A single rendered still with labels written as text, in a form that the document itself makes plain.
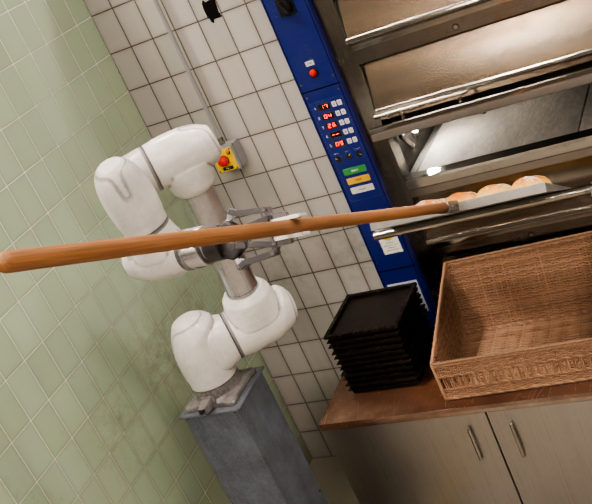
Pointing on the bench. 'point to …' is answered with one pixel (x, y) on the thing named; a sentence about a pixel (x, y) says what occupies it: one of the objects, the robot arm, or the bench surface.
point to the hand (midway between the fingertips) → (290, 226)
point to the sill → (521, 154)
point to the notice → (391, 245)
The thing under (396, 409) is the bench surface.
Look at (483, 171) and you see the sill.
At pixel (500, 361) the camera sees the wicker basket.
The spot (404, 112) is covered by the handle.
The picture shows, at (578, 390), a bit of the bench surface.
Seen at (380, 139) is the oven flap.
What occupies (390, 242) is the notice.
